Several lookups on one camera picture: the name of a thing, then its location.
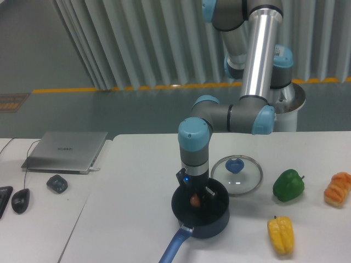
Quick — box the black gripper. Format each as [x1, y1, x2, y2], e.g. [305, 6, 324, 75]
[176, 168, 217, 205]

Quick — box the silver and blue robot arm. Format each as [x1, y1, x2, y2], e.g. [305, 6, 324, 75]
[177, 1, 284, 207]

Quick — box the orange croissant bread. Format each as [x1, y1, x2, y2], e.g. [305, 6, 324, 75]
[324, 172, 350, 207]

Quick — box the black keyboard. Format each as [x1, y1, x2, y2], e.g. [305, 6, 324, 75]
[0, 186, 13, 219]

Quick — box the black computer mouse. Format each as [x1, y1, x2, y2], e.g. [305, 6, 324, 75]
[11, 188, 30, 214]

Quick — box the black mouse cable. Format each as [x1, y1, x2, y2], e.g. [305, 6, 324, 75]
[22, 140, 42, 190]

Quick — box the glass lid blue knob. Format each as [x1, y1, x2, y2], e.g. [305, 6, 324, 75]
[210, 155, 263, 197]

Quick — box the green bell pepper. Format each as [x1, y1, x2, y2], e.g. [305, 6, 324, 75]
[273, 169, 305, 202]

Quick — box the black cable on table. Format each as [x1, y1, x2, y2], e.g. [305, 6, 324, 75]
[0, 137, 18, 156]

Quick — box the dark earbuds case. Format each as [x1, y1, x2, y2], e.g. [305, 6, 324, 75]
[46, 174, 68, 194]

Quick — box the dark blue saucepan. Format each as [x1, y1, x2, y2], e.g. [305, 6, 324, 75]
[160, 179, 230, 262]

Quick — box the silver laptop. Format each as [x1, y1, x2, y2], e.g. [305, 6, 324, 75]
[21, 131, 107, 174]

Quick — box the brown egg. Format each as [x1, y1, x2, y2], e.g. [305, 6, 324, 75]
[190, 193, 201, 208]

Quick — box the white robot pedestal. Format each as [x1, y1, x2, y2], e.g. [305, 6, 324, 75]
[268, 82, 306, 132]

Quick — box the white folding screen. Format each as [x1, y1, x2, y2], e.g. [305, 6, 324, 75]
[56, 1, 350, 90]

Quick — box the yellow bell pepper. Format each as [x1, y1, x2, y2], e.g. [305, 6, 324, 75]
[267, 216, 295, 255]

